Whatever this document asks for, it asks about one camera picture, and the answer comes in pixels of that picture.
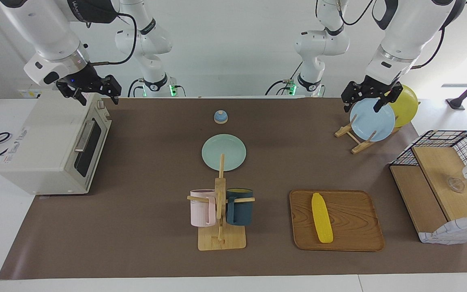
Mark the pink mug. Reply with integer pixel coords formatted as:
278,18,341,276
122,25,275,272
190,189,217,227

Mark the pale green plate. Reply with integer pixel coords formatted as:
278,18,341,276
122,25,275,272
201,134,247,172

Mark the wooden plate rack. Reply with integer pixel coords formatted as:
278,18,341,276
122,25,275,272
334,114,400,155

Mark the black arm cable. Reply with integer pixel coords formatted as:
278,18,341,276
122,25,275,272
411,25,447,69
88,12,138,66

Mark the brown table mat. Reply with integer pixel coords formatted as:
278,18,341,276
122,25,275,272
0,97,467,280

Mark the wooden mug tree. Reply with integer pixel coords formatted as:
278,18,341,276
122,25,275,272
187,153,255,251

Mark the small clear glass cup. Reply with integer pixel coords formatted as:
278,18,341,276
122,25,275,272
448,176,466,193

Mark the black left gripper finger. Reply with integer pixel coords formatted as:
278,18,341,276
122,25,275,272
373,83,403,113
341,81,360,113

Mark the light blue plate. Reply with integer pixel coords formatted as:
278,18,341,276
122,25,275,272
349,98,396,142

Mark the white checked cloth liner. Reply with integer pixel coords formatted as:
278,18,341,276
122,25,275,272
418,213,467,245

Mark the narrow wooden board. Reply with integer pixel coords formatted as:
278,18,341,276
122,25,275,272
390,164,449,235

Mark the dark blue mug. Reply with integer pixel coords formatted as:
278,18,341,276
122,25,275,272
225,188,254,226

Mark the cream toaster oven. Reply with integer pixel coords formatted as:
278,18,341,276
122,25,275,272
0,90,112,196

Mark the brown wooden tray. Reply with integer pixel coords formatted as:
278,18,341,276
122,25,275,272
289,189,385,252

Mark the large light wooden board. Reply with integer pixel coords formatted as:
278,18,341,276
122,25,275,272
412,146,467,221

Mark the oven door with handle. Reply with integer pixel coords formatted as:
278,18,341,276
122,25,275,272
73,116,111,181

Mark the yellow corn cob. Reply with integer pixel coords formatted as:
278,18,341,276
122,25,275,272
311,193,334,244

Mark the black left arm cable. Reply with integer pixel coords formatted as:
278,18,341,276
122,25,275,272
411,25,447,69

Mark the yellow plate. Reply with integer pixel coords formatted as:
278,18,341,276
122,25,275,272
388,84,419,128

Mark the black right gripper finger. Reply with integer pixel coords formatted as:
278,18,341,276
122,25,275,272
103,75,121,105
71,90,88,107

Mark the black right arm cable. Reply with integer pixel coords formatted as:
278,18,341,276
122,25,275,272
88,12,138,66

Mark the white power strip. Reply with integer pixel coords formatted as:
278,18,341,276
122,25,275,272
18,88,43,99

